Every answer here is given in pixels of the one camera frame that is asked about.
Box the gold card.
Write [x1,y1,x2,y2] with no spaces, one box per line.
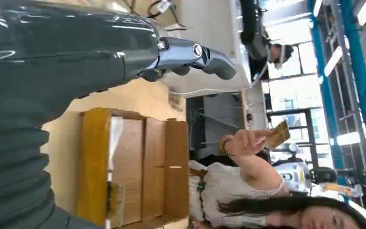
[266,120,291,149]

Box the black cable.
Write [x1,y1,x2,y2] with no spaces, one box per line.
[123,0,187,31]

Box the white machine with black wheel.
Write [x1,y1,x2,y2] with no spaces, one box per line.
[271,143,339,194]

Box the dark grey cabinet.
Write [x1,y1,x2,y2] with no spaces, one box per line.
[185,92,250,161]

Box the standing person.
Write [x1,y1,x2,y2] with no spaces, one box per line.
[239,0,295,80]

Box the dark bead bracelet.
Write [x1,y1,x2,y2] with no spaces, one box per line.
[220,135,237,158]

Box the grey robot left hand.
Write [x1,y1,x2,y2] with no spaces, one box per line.
[0,0,237,125]

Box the seated person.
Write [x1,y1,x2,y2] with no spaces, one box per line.
[187,128,366,229]

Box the person's hand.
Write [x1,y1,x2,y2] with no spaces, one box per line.
[225,129,276,157]

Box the wooden card box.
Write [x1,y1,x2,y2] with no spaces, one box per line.
[75,107,191,229]

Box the black metal shelf frame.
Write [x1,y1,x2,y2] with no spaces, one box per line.
[266,107,320,170]

